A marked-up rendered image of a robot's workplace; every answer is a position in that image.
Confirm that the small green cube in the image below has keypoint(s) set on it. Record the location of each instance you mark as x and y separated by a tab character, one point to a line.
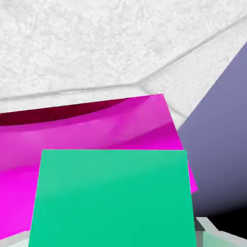
112	198

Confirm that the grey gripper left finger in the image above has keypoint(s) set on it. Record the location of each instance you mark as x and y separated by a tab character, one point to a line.
15	240

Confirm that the large magenta box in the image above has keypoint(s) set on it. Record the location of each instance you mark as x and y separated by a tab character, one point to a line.
81	133

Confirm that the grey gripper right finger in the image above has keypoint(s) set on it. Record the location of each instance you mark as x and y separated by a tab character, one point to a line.
212	235

